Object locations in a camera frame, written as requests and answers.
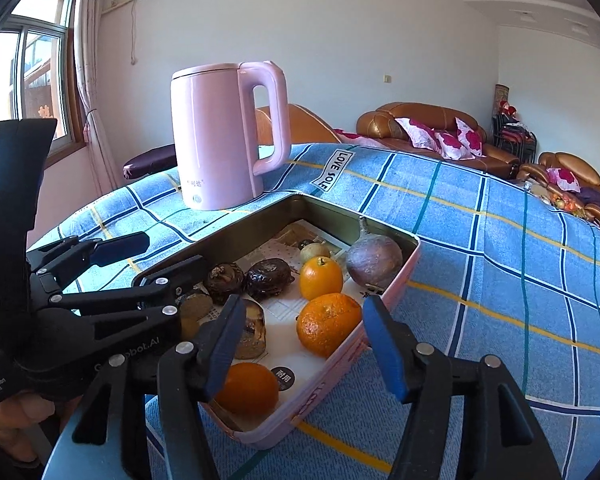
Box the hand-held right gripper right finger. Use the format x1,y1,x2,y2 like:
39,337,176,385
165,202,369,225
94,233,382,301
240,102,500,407
362,295,563,480

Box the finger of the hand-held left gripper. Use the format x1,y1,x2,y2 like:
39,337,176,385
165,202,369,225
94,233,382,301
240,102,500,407
27,231,151,291
40,255,211,341

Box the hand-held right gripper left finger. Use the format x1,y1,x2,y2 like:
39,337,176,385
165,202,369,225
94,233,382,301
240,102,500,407
72,295,247,480

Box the small tan cake print can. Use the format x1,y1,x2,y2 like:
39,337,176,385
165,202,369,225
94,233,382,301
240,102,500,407
232,297,267,360

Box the pink floral tin box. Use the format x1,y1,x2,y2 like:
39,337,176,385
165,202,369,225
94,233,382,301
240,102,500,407
130,192,422,448

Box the small dark cake print can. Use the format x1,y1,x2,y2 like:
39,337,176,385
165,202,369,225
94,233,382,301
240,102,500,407
180,294,214,341

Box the smooth orange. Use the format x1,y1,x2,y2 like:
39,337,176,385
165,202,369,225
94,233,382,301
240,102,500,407
299,256,344,302
215,362,280,421

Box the bumpy mandarin orange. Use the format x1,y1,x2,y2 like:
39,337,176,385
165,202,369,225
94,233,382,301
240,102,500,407
296,293,363,359

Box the large purple passion fruit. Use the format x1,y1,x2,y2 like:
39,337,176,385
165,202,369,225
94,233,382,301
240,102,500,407
345,217,403,288

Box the kiwi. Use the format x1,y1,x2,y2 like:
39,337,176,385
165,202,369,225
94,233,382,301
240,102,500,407
300,241,331,263

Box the person's left hand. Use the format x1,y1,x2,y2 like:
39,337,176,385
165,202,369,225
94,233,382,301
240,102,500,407
0,390,68,466

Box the printed paper leaflet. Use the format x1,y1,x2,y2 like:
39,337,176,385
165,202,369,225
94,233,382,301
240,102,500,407
200,219,361,401

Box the blue plaid tablecloth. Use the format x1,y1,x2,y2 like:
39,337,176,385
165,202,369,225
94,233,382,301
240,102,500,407
30,142,600,480

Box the pink electric kettle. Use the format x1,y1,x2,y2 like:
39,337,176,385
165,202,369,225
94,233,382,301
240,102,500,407
170,61,292,211

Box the pale pink curtain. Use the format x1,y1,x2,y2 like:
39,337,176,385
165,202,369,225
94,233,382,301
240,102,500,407
72,0,141,196

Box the white pillow with magenta flowers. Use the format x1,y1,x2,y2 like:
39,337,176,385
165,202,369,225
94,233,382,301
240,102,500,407
455,117,483,157
395,117,441,150
432,130,468,160
546,166,581,192

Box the brown leather chair back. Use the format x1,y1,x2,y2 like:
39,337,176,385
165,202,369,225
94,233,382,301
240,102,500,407
255,103,341,148

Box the cluttered coffee table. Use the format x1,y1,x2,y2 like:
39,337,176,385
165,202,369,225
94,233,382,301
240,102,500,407
522,180,588,211

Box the long brown leather sofa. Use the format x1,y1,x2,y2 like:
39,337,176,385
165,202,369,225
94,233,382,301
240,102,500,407
356,102,521,178

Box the stacked dark chairs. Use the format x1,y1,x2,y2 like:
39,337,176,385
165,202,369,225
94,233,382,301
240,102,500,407
491,112,538,163

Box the brown leather armchair sofa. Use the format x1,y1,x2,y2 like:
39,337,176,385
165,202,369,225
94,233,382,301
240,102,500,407
520,151,600,233

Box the window with metal frame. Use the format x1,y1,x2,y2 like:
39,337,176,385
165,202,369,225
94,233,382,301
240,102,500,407
0,0,88,161

